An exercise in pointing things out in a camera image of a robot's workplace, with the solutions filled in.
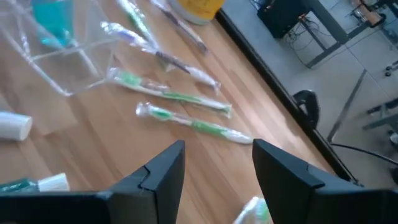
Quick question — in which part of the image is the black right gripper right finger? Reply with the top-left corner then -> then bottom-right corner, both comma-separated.
252,139 -> 355,224

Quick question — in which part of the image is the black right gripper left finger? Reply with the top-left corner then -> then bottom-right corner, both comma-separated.
107,139 -> 187,224

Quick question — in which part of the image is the teal toothpaste tube white cap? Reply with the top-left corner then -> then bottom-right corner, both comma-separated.
0,172 -> 71,194

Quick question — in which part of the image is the purple toothbrush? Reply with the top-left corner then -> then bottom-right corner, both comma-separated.
100,21 -> 222,95
150,0 -> 209,54

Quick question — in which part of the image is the teal mouthwash bottle white cap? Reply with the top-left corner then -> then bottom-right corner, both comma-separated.
0,111 -> 34,141
30,0 -> 76,49

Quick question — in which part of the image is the clear acrylic organizer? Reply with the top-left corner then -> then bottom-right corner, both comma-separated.
0,0 -> 118,97

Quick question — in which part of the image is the black table clamp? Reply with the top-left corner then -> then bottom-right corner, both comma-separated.
292,89 -> 321,130

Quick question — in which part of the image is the grey chair base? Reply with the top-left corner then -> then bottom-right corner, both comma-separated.
362,98 -> 398,131

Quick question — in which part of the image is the black equipment box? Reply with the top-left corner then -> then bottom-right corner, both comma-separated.
256,0 -> 314,39

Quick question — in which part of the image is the white yellow wipes canister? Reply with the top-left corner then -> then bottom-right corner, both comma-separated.
169,0 -> 226,26

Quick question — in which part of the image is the black floor cable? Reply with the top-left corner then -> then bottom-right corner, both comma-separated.
328,141 -> 398,167

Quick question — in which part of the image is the black aluminium table frame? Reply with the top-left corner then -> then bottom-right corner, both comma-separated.
215,9 -> 364,187

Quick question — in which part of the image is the grey desk frame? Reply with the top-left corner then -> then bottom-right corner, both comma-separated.
297,0 -> 388,70

